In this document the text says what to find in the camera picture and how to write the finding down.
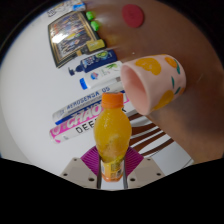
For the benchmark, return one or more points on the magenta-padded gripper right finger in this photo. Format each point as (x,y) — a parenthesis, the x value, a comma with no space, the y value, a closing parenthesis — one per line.
(144,170)

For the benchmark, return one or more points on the pink cup with orange print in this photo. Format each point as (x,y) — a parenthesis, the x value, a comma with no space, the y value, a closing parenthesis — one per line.
(156,83)

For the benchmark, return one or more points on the blue and white tissue pack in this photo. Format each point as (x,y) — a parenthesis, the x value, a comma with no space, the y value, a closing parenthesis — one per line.
(79,6)

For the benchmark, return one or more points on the dark wooden chair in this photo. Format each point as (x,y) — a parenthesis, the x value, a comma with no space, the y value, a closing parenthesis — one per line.
(150,140)

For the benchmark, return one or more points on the white refrigerator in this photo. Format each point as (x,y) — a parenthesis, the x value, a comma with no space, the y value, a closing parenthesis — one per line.
(170,156)

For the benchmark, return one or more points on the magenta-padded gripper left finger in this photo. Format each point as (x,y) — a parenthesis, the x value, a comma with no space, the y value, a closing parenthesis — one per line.
(80,171)

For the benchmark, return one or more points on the framed group photo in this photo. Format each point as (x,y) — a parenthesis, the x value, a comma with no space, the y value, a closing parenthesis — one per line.
(70,36)

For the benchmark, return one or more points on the small green packet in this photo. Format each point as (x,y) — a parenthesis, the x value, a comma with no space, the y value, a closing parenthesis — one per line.
(90,15)
(95,25)

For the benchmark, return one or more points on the flat round red coaster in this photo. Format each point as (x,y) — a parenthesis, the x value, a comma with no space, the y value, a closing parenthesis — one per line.
(133,15)

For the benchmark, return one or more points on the white bottle with blue cap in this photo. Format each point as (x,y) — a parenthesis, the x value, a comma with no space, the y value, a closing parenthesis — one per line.
(100,75)

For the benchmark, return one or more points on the dark blue pump bottle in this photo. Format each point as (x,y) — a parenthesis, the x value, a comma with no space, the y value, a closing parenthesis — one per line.
(96,60)

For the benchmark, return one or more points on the dark pump bottle yellow label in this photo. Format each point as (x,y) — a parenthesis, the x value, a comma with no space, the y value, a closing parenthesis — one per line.
(94,46)

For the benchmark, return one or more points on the orange-capped juice bottle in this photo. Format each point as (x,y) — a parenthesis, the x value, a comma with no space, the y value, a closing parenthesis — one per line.
(112,133)

